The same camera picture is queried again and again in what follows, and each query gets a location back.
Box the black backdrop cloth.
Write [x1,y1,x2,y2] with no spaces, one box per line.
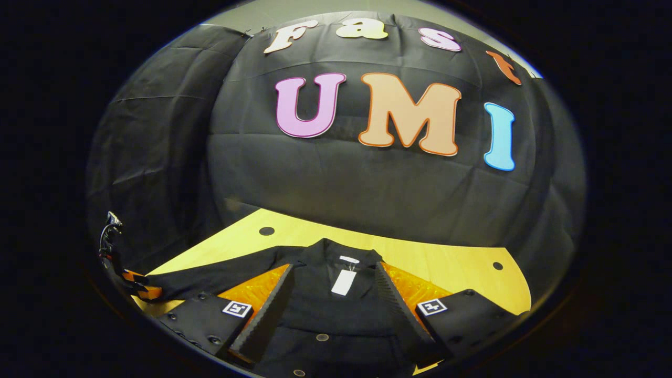
[87,10,587,295]

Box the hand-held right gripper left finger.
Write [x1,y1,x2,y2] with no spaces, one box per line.
[156,263,296,366]

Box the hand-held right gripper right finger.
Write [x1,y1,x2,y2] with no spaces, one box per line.
[373,260,527,369]

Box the black button shirt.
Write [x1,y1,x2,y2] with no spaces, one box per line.
[144,238,453,378]

